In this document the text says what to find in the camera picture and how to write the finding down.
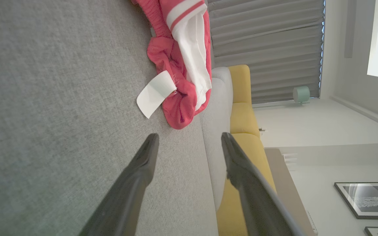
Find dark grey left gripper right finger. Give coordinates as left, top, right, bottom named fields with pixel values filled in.
left=221, top=132, right=306, bottom=236

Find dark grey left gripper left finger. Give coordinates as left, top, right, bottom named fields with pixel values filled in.
left=78, top=133, right=160, bottom=236

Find red shorts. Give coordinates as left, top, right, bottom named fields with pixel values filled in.
left=131, top=0, right=213, bottom=130

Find small grey sofa seat cushion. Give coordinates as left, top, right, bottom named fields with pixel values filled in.
left=199, top=67, right=234, bottom=211

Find yellow sofa backrest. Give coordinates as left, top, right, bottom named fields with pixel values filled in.
left=216, top=64, right=276, bottom=236

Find large grey sofa seat cushion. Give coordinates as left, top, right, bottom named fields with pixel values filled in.
left=0, top=0, right=219, bottom=236

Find mint green floor lamp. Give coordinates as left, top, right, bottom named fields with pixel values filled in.
left=252, top=86, right=311, bottom=108

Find grey pleated curtain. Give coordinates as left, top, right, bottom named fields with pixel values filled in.
left=207, top=0, right=326, bottom=105

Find beige wall panel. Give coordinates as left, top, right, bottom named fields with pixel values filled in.
left=264, top=148, right=317, bottom=236

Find white slatted wall panel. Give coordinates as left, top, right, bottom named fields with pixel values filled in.
left=283, top=153, right=298, bottom=171

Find large black picture frame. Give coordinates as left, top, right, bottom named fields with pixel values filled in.
left=334, top=182, right=378, bottom=220

